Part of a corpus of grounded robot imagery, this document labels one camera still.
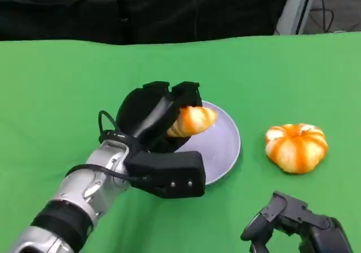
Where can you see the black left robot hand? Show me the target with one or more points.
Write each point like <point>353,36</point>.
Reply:
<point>135,109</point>

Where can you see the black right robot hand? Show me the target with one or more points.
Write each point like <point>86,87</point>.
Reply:
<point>316,224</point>

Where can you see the orange white toy bread roll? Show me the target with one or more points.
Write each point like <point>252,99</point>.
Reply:
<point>296,150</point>
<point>194,120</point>

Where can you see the lilac plate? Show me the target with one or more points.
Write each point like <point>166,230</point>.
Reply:
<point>220,151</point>

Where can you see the black backdrop curtain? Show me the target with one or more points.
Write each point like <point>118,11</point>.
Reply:
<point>98,10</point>

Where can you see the green table cloth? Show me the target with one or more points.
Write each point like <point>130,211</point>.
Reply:
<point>253,75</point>

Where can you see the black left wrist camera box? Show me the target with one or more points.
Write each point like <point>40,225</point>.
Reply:
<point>172,171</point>

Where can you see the grey metal frame post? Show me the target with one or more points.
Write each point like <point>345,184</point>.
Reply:
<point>296,10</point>

